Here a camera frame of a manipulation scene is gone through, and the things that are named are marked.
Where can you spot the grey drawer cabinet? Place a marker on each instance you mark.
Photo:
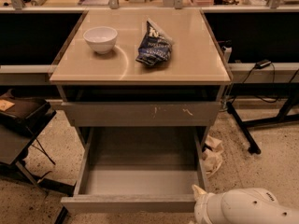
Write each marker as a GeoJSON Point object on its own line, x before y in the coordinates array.
{"type": "Point", "coordinates": [142, 67]}

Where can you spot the crumpled beige cloth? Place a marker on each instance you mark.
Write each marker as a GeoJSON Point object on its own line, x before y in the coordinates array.
{"type": "Point", "coordinates": [212, 155]}

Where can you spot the white ceramic bowl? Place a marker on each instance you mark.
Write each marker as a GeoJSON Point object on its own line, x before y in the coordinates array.
{"type": "Point", "coordinates": [101, 39]}

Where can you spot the grey drawer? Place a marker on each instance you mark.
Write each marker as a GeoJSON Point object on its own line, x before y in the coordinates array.
{"type": "Point", "coordinates": [138, 169]}
{"type": "Point", "coordinates": [133, 114]}

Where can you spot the grey top drawer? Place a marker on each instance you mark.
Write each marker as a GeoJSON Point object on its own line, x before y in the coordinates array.
{"type": "Point", "coordinates": [133, 114]}

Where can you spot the dark side cart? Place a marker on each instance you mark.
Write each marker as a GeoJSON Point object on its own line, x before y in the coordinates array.
{"type": "Point", "coordinates": [35, 175]}

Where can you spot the blue crumpled chip bag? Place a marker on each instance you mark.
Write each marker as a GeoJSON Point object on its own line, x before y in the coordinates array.
{"type": "Point", "coordinates": [156, 45]}

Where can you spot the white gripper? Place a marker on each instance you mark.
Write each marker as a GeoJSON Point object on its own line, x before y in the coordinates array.
{"type": "Point", "coordinates": [203, 206]}

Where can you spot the black table leg stand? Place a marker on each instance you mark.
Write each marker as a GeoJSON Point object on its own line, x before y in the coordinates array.
{"type": "Point", "coordinates": [283, 116]}

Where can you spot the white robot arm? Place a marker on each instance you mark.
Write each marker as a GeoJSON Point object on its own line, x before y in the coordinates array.
{"type": "Point", "coordinates": [241, 206]}

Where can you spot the black power adapter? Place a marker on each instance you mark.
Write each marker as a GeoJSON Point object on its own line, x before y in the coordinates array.
{"type": "Point", "coordinates": [262, 64]}

